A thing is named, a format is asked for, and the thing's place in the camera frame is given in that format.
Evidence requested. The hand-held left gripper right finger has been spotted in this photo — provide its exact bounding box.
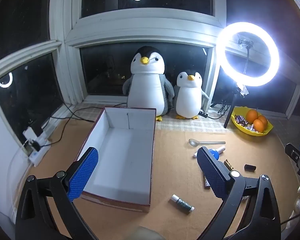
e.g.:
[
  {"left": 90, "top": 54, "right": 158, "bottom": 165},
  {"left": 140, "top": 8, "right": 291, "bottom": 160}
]
[{"left": 197, "top": 146, "right": 282, "bottom": 240}]

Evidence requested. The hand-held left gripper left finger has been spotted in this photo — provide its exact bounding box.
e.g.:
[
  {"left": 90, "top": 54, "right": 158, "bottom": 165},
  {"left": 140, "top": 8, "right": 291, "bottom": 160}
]
[{"left": 15, "top": 147, "right": 99, "bottom": 240}]

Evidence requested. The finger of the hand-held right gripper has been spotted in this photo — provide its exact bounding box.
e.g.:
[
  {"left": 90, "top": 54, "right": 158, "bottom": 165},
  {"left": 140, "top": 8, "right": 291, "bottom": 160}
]
[{"left": 285, "top": 143, "right": 300, "bottom": 165}]

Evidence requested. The green glue stick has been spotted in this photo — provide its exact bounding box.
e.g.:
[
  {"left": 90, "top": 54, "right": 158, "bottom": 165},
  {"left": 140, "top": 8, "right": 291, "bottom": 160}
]
[{"left": 170, "top": 194, "right": 195, "bottom": 214}]

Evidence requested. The white cardboard box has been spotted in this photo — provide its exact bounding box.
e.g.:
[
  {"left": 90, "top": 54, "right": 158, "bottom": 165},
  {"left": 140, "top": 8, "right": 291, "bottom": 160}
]
[{"left": 75, "top": 107, "right": 157, "bottom": 213}]

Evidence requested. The metal spoon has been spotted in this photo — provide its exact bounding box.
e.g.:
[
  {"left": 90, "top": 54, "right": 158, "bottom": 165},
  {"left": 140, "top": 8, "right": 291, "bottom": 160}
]
[{"left": 189, "top": 138, "right": 226, "bottom": 147}]

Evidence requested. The brown mat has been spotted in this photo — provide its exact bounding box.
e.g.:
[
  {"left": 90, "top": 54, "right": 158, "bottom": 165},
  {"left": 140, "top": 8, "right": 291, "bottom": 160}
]
[{"left": 15, "top": 116, "right": 300, "bottom": 240}]

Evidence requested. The white power strip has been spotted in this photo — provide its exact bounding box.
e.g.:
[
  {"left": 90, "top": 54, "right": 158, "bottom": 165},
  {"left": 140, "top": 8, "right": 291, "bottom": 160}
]
[{"left": 27, "top": 132, "right": 52, "bottom": 167}]

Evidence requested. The checked cloth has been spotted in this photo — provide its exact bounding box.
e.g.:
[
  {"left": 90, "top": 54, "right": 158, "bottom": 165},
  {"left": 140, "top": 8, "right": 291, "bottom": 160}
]
[{"left": 81, "top": 101, "right": 300, "bottom": 145}]

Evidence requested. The black plugged power adapter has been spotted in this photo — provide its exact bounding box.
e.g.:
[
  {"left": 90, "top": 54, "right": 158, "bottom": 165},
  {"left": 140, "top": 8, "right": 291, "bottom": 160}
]
[{"left": 33, "top": 122, "right": 44, "bottom": 137}]

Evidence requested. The yellow fruit bowl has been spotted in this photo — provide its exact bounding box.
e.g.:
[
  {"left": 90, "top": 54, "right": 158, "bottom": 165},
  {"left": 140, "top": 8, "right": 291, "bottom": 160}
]
[{"left": 230, "top": 106, "right": 274, "bottom": 137}]

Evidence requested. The white plugged power adapter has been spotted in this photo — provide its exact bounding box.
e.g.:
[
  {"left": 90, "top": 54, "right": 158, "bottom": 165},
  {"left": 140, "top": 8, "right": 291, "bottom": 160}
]
[{"left": 24, "top": 127, "right": 38, "bottom": 140}]

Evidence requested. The small penguin plush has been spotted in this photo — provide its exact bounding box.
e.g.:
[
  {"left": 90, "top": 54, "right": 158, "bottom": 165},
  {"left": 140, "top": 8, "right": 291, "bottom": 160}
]
[{"left": 173, "top": 70, "right": 210, "bottom": 120}]

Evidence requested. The large penguin plush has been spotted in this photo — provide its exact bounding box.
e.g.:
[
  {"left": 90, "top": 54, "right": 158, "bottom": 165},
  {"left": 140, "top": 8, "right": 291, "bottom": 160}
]
[{"left": 122, "top": 46, "right": 175, "bottom": 122}]

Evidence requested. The thin brown cable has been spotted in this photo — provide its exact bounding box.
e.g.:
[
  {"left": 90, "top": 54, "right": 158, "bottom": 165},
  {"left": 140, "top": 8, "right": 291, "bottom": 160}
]
[{"left": 281, "top": 214, "right": 300, "bottom": 225}]

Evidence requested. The black ring light cable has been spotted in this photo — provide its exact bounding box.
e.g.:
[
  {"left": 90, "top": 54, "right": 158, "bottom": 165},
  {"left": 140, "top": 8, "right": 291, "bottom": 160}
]
[{"left": 209, "top": 99, "right": 232, "bottom": 120}]

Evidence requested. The black ring light stand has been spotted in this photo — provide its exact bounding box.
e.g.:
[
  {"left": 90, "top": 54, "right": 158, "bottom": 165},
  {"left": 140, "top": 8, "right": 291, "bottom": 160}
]
[{"left": 224, "top": 34, "right": 255, "bottom": 129}]

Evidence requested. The white ring light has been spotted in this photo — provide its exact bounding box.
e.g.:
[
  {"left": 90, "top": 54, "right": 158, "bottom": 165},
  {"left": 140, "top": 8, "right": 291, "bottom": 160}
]
[{"left": 216, "top": 22, "right": 280, "bottom": 87}]

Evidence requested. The white window frame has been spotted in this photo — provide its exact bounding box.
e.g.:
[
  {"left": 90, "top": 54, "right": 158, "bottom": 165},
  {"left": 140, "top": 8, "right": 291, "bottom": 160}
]
[{"left": 0, "top": 0, "right": 300, "bottom": 120}]

